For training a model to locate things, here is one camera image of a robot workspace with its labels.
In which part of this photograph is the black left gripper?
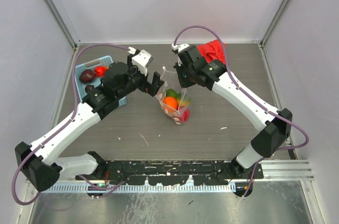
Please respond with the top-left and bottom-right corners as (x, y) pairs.
(116, 55), (164, 100)

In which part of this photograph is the green orange fruit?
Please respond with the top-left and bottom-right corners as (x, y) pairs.
(166, 88), (177, 98)

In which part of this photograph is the clear dotted zip bag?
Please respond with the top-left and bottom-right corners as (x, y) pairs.
(156, 66), (191, 125)

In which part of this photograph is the small dark plum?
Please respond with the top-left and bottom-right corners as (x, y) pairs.
(84, 85), (95, 94)

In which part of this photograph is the dark red apple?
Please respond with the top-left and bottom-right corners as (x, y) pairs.
(79, 69), (96, 84)

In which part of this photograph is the yellow green mango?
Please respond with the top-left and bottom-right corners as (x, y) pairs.
(173, 91), (191, 112)

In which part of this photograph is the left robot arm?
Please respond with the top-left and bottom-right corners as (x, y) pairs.
(15, 50), (164, 192)

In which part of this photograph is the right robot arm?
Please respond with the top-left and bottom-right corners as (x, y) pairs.
(172, 44), (292, 178)

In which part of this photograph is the red cloth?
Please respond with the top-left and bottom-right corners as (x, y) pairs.
(198, 39), (226, 64)

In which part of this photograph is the light blue plastic basket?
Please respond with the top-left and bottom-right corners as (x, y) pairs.
(75, 56), (113, 101)

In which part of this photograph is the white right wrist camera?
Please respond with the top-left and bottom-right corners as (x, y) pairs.
(171, 43), (190, 53)

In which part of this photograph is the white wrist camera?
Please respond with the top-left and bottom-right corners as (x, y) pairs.
(171, 43), (190, 53)
(128, 47), (153, 76)

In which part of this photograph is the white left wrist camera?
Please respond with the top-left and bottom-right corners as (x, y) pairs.
(128, 47), (153, 76)

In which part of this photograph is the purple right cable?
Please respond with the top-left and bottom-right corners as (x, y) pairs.
(173, 24), (310, 161)

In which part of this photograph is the purple cable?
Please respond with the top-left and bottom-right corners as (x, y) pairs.
(12, 43), (136, 206)
(173, 24), (310, 161)

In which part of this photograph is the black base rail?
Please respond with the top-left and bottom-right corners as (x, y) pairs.
(84, 160), (264, 186)

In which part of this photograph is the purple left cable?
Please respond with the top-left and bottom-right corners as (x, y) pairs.
(12, 43), (136, 206)

